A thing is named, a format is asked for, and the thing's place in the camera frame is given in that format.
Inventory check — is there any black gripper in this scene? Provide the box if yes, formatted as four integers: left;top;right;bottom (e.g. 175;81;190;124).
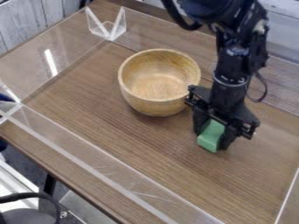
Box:
185;75;261;151

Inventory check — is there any green rectangular block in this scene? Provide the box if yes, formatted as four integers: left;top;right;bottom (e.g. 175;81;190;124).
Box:
197;119;226;153

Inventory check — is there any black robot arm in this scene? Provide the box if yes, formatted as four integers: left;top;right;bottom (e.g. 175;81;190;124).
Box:
178;0;270;153

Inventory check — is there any brown wooden bowl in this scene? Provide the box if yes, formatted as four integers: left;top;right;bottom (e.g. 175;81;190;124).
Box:
118;48;202;116

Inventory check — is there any black table leg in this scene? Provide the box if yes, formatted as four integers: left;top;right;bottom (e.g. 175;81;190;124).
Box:
43;174;58;196

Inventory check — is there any blue object at edge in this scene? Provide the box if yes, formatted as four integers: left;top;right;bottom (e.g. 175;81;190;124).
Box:
0;92;15;152

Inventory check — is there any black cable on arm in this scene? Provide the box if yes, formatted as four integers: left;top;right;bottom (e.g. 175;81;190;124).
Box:
246;71;270;103

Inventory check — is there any clear acrylic tray wall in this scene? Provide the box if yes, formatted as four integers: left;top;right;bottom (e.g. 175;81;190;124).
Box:
0;85;225;224

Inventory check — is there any clear acrylic corner bracket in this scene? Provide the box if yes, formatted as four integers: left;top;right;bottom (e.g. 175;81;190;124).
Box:
84;7;127;41

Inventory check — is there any metal base plate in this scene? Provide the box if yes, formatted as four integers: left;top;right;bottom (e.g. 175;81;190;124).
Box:
58;191;118;224

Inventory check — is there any black curved cable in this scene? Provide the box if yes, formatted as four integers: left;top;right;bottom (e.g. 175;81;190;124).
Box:
0;192;63;224

